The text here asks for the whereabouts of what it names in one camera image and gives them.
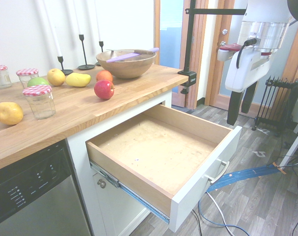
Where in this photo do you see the stainless steel dishwasher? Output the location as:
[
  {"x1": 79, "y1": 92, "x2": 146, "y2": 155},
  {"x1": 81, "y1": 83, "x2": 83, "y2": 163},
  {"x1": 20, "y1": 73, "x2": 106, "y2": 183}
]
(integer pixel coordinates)
[{"x1": 0, "y1": 139, "x2": 92, "y2": 236}]

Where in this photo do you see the white kitchen cabinet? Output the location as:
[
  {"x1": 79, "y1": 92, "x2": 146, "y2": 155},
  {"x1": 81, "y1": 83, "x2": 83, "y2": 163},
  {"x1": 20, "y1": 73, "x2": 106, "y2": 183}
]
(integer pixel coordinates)
[{"x1": 66, "y1": 89, "x2": 179, "y2": 236}]

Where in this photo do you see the silver drawer handle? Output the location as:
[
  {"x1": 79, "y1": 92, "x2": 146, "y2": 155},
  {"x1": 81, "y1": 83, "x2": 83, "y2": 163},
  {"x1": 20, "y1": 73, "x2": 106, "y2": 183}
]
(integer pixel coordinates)
[{"x1": 204, "y1": 158, "x2": 230, "y2": 185}]

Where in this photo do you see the large wooden bowl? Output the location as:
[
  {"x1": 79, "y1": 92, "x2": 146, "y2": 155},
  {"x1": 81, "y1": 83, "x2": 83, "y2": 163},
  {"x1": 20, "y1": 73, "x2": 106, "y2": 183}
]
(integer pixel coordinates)
[{"x1": 95, "y1": 49, "x2": 157, "y2": 80}]

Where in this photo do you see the white wooden drawer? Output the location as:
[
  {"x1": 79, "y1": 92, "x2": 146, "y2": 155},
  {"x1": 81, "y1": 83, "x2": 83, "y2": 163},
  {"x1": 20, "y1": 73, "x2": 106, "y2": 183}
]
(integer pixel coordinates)
[{"x1": 85, "y1": 104, "x2": 242, "y2": 233}]

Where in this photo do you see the orange fruit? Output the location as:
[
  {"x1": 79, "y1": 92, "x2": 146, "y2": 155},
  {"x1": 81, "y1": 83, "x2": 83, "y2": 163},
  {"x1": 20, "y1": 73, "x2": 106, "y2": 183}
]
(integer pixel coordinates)
[{"x1": 95, "y1": 70, "x2": 114, "y2": 83}]

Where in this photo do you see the white cable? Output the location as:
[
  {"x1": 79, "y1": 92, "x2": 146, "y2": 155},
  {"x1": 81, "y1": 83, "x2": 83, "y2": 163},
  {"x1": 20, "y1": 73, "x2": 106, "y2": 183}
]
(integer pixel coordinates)
[{"x1": 205, "y1": 191, "x2": 238, "y2": 236}]

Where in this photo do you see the glass jar checkered lid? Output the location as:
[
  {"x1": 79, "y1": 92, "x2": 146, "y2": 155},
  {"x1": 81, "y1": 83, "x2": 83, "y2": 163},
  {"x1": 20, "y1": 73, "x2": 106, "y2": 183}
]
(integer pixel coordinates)
[
  {"x1": 0, "y1": 64, "x2": 13, "y2": 90},
  {"x1": 22, "y1": 85, "x2": 57, "y2": 120},
  {"x1": 15, "y1": 68, "x2": 39, "y2": 89}
]

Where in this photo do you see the black clamp camera stand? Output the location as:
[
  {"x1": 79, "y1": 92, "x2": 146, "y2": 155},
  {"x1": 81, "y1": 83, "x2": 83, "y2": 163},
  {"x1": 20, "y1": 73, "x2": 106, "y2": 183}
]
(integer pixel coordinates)
[{"x1": 177, "y1": 0, "x2": 247, "y2": 95}]

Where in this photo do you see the red apple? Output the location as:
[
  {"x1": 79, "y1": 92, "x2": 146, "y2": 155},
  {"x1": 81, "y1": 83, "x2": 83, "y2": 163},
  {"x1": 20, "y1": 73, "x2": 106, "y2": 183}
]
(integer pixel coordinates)
[{"x1": 93, "y1": 80, "x2": 116, "y2": 100}]

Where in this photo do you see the black candle holder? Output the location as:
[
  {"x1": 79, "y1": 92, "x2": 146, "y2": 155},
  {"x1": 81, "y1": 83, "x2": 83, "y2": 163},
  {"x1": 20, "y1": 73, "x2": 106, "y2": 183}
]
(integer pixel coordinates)
[
  {"x1": 77, "y1": 34, "x2": 96, "y2": 71},
  {"x1": 57, "y1": 56, "x2": 74, "y2": 76},
  {"x1": 95, "y1": 41, "x2": 106, "y2": 67}
]

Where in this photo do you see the metal drawer slide rail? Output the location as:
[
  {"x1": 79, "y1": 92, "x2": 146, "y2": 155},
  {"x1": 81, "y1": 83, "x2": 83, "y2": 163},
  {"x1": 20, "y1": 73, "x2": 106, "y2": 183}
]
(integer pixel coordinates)
[{"x1": 89, "y1": 161, "x2": 171, "y2": 224}]

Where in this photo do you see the yellow potato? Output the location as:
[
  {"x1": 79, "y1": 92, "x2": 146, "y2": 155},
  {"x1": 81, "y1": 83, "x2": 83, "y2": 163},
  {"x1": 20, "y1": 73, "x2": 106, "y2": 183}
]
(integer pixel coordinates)
[{"x1": 0, "y1": 101, "x2": 25, "y2": 126}]

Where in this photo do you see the black camera cable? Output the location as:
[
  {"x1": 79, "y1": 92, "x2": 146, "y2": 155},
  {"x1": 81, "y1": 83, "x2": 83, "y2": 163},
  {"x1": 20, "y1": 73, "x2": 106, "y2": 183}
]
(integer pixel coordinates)
[{"x1": 236, "y1": 38, "x2": 258, "y2": 70}]

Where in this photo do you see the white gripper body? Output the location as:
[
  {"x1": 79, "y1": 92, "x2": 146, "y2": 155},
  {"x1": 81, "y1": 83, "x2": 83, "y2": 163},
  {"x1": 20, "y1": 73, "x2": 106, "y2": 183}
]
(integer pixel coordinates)
[{"x1": 225, "y1": 46, "x2": 274, "y2": 93}]

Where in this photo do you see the black oil radiator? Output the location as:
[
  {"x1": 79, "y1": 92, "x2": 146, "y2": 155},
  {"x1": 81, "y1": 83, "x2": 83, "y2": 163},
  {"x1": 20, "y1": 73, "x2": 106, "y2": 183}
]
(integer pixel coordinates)
[{"x1": 253, "y1": 75, "x2": 298, "y2": 137}]

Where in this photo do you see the blue cable bundle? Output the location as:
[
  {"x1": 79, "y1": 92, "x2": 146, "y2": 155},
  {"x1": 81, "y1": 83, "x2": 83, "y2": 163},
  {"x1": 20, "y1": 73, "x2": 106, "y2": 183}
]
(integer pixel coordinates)
[{"x1": 197, "y1": 164, "x2": 287, "y2": 236}]

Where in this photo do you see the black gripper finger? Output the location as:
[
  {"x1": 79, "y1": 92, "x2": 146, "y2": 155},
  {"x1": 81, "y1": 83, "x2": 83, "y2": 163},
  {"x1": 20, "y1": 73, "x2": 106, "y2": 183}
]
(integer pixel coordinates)
[
  {"x1": 227, "y1": 90, "x2": 246, "y2": 125},
  {"x1": 242, "y1": 81, "x2": 258, "y2": 114}
]

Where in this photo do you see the wooden door frame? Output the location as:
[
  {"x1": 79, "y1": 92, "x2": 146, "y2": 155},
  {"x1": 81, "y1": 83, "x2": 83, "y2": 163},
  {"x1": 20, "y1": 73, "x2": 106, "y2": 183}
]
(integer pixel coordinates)
[{"x1": 153, "y1": 0, "x2": 210, "y2": 110}]

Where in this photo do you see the green apple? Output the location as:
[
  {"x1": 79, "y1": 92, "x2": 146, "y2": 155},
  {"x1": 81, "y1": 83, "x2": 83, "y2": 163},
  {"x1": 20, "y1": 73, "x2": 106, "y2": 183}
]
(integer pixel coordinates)
[{"x1": 27, "y1": 77, "x2": 50, "y2": 88}]

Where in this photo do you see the purple spatula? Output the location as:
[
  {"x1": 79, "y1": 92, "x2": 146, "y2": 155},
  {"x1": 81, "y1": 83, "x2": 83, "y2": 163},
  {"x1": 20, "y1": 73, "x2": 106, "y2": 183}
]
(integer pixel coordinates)
[{"x1": 106, "y1": 47, "x2": 160, "y2": 63}]

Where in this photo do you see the yellow mango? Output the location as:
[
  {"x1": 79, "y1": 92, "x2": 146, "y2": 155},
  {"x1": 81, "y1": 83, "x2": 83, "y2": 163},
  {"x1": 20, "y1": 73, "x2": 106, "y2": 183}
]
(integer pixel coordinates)
[{"x1": 65, "y1": 72, "x2": 92, "y2": 88}]

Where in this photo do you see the yellow pear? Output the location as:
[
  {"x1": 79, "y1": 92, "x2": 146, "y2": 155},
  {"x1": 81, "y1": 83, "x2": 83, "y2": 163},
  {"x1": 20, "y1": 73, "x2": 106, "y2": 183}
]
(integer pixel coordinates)
[{"x1": 47, "y1": 68, "x2": 66, "y2": 87}]

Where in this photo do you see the black round lamp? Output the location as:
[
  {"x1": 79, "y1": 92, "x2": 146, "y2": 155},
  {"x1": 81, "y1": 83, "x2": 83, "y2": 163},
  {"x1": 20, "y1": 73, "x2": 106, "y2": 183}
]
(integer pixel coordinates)
[{"x1": 286, "y1": 0, "x2": 298, "y2": 26}]

